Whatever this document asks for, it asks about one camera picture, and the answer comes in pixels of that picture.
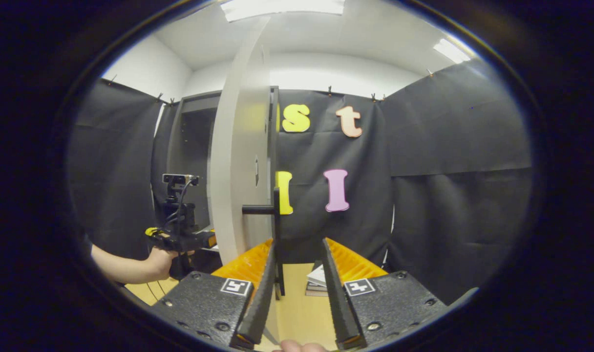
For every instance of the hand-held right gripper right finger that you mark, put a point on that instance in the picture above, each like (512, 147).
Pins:
(336, 303)

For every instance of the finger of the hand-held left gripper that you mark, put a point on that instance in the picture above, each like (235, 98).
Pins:
(210, 239)

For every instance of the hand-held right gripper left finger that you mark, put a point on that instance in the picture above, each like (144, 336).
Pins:
(263, 293)

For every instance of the beige cabinet door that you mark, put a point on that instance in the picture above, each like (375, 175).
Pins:
(236, 146)

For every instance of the dark cover book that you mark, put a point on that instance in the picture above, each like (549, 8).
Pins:
(315, 291)

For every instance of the white cover book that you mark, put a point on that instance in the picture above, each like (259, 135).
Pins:
(319, 276)

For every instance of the black backdrop cloth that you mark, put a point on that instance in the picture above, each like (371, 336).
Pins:
(448, 195)

